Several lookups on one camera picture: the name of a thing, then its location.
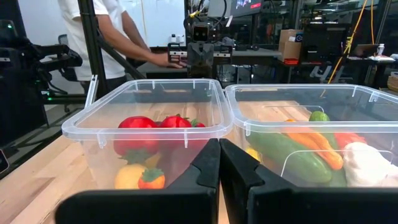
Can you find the large green cucumber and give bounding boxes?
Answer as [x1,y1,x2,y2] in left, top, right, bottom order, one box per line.
[245,132,333,184]

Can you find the white garlic bulb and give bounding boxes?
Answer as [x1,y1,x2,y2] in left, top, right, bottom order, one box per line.
[341,141,398,189]

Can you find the red tomato with green calyx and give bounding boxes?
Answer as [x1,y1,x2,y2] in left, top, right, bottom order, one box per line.
[159,113,193,147]
[113,116,160,165]

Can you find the small green cucumber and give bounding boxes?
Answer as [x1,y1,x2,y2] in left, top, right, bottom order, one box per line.
[308,111,340,150]

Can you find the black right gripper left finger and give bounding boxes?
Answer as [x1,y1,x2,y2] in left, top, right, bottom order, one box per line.
[55,138,221,224]

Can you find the orange carrot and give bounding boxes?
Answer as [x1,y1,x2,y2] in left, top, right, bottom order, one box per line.
[284,119,345,171]

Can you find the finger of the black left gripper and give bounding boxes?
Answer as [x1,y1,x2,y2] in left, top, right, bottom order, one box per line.
[200,42,215,78]
[187,42,201,78]

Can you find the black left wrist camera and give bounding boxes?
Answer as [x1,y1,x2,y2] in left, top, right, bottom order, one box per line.
[192,24,210,43]

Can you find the clear plastic container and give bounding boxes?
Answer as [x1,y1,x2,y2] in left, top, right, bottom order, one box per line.
[61,78,234,191]
[225,83,398,189]

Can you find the person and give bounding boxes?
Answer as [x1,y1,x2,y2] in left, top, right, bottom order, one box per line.
[57,0,187,91]

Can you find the yellow cable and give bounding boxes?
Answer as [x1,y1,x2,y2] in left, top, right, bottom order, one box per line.
[369,0,375,44]
[328,0,368,85]

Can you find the orange persimmon fruit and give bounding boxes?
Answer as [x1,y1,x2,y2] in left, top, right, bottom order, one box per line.
[137,167,166,190]

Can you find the grey desk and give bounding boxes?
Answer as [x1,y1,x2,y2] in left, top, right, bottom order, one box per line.
[136,46,282,80]

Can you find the laptop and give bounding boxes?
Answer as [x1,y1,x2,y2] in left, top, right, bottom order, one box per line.
[353,43,379,58]

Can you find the black machine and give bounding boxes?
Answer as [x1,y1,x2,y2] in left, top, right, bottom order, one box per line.
[0,19,83,144]

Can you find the cardboard box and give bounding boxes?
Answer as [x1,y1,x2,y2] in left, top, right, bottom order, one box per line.
[278,29,304,62]

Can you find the orange bell pepper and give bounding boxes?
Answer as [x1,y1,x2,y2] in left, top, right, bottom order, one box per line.
[334,132,368,151]

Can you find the yellow lemon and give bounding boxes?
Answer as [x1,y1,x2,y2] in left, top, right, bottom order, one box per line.
[114,164,147,190]

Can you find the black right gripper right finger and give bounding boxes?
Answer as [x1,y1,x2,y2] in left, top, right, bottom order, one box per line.
[219,138,398,224]

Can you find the computer monitor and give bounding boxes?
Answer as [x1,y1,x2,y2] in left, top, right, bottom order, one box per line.
[207,0,265,19]

